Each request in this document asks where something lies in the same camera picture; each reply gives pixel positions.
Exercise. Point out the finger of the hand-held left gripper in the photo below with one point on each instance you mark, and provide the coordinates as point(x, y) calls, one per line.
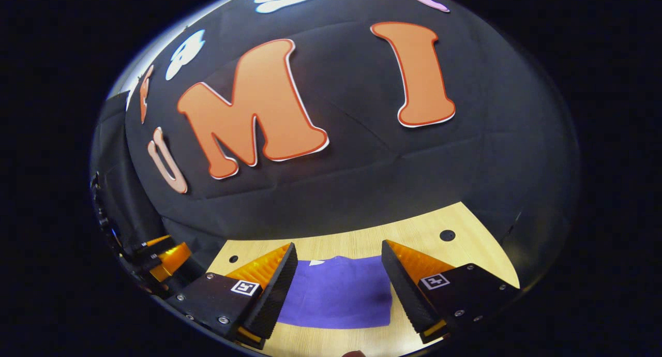
point(152, 246)
point(170, 261)

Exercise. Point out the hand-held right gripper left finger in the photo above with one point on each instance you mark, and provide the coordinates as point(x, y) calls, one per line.
point(274, 295)

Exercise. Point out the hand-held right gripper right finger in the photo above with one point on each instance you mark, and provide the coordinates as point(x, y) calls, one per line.
point(406, 295)

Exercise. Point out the purple button shirt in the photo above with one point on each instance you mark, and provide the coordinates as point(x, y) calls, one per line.
point(341, 295)

